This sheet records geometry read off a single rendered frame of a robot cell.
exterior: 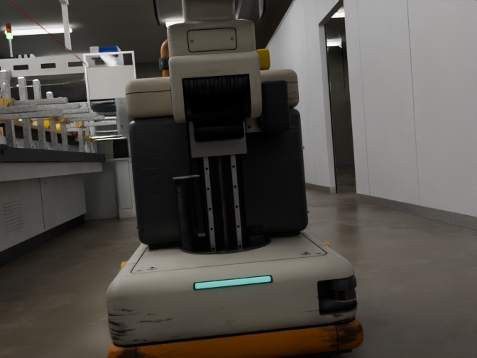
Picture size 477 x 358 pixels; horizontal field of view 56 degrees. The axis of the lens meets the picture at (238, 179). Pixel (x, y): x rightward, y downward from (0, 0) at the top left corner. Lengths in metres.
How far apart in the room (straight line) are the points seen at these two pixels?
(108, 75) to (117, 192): 1.23
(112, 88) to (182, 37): 3.85
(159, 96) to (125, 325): 0.67
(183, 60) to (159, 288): 0.55
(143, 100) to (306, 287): 0.73
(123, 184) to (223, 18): 3.87
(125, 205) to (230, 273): 3.90
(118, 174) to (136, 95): 3.56
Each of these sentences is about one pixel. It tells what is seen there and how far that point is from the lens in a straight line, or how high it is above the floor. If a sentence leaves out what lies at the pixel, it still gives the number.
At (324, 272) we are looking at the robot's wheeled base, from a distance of 1.14.
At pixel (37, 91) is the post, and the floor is 1.08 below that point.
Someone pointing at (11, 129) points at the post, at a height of 0.80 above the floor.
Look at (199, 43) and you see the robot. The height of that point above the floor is 0.83.
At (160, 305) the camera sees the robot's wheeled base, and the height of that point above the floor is 0.21.
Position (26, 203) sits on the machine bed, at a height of 0.35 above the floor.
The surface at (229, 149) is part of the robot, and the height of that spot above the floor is 0.57.
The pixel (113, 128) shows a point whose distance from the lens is 4.95.
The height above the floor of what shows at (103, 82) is 1.45.
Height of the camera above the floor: 0.54
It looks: 3 degrees down
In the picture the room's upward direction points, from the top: 5 degrees counter-clockwise
